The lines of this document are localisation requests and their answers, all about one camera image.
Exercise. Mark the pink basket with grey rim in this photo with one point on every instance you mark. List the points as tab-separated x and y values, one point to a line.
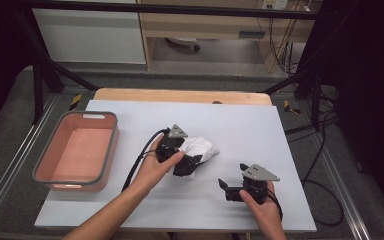
76	150

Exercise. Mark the white cloth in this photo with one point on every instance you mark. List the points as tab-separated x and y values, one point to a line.
201	148

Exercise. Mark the light wooden desk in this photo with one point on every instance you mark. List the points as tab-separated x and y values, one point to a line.
213	26

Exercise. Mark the black metal frame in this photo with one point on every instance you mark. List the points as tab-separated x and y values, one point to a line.
43	76

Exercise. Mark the office chair base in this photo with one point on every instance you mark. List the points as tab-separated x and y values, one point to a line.
186	42

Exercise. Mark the person's right hand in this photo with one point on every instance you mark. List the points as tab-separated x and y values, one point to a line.
261	211

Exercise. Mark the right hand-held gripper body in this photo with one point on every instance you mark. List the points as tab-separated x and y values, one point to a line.
255	183

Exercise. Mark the wooden table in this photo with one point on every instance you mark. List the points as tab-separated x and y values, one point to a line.
180	96

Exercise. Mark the white cabinet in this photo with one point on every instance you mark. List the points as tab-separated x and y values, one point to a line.
90	36

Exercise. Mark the person's left hand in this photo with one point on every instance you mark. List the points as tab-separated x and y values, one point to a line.
153	168

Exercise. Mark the white table board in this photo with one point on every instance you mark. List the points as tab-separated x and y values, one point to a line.
180	206

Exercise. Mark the aluminium floor rail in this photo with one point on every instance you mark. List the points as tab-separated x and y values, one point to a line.
13	163
343	186

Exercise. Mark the yellow black floor tape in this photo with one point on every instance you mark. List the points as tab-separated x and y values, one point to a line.
290	107
75	101

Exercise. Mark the white power strip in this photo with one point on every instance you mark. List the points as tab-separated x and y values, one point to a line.
275	4

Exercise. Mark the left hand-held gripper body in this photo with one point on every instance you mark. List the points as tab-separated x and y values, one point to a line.
171	143

